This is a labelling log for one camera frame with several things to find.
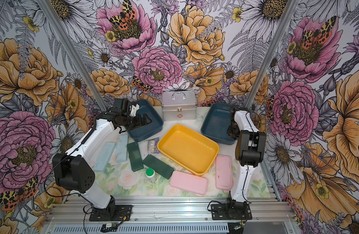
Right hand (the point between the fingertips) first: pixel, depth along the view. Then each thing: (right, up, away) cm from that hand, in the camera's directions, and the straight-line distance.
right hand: (236, 140), depth 93 cm
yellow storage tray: (-30, -6, +4) cm, 31 cm away
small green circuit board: (-67, -37, -22) cm, 80 cm away
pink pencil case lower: (-30, -23, -8) cm, 39 cm away
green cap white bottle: (-50, -17, -15) cm, 55 cm away
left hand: (-55, +9, -8) cm, 56 cm away
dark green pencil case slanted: (-48, -16, -3) cm, 51 cm away
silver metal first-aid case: (-36, +23, +16) cm, 46 cm away
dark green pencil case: (-62, -13, -1) cm, 63 cm away
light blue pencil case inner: (-72, -8, +1) cm, 72 cm away
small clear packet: (-53, -3, +4) cm, 54 cm away
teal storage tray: (-57, +21, +22) cm, 65 cm away
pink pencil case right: (-9, -18, -5) cm, 21 cm away
